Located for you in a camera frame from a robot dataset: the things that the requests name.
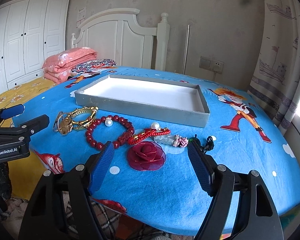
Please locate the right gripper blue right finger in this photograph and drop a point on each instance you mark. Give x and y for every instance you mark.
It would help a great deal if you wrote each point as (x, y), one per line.
(203, 170)

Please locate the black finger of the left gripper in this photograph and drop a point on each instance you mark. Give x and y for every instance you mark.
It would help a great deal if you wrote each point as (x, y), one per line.
(31, 127)

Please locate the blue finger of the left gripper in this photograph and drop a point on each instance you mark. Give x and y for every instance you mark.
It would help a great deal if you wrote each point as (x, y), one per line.
(7, 113)

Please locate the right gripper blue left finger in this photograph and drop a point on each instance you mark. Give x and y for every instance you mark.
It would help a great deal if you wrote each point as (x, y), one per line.
(98, 166)

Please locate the green pendant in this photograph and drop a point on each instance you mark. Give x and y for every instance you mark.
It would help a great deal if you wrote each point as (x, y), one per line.
(207, 146)

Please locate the red fabric rose brooch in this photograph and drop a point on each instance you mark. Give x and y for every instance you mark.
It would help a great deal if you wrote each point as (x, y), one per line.
(146, 156)

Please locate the jade pendant with pink knot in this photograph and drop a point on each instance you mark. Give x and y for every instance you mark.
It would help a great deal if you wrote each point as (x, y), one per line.
(172, 140)

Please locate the white pearl earring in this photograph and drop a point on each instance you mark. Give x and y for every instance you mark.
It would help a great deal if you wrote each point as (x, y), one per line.
(108, 122)
(155, 125)

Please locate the blue cartoon print bedsheet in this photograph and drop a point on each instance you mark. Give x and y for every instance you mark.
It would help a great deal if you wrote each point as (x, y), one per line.
(155, 183)

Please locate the pink folded quilt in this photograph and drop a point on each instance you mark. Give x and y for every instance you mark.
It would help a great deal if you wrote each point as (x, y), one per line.
(57, 68)

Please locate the grey shallow cardboard tray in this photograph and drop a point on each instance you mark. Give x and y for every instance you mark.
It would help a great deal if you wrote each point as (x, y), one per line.
(145, 97)

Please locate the white wardrobe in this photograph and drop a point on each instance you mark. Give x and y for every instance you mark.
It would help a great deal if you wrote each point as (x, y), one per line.
(30, 32)

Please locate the patterned red blue pillow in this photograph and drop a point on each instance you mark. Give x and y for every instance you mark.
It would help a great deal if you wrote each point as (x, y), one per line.
(92, 66)

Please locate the ship print curtain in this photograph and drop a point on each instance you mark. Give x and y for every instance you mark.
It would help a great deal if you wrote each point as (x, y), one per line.
(275, 84)

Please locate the silver metal pole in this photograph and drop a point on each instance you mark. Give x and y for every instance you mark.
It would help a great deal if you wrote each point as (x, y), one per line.
(186, 48)

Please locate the white wooden headboard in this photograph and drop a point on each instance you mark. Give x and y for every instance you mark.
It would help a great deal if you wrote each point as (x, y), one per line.
(116, 34)

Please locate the wall socket panel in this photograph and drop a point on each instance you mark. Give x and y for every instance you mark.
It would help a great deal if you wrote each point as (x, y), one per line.
(211, 65)

